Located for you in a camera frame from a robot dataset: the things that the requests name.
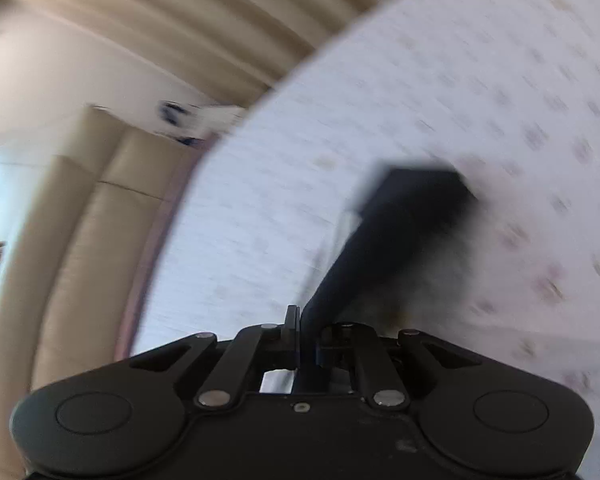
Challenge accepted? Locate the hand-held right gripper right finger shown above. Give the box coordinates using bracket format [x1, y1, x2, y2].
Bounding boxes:
[316, 321, 483, 410]

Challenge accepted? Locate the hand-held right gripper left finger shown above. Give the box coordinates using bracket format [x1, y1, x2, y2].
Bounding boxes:
[129, 305, 302, 409]

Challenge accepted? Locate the navy garment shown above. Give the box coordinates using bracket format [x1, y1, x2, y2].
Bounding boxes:
[291, 160, 481, 393]

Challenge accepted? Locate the beige padded headboard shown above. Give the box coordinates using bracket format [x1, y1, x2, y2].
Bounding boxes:
[0, 105, 216, 480]

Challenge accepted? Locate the white object with dark marks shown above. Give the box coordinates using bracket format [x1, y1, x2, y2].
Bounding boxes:
[152, 100, 246, 148]

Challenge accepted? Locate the floral quilted bedspread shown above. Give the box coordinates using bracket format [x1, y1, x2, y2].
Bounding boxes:
[130, 0, 600, 480]

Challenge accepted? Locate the beige curtain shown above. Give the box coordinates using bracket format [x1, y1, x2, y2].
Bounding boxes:
[0, 0, 461, 106]

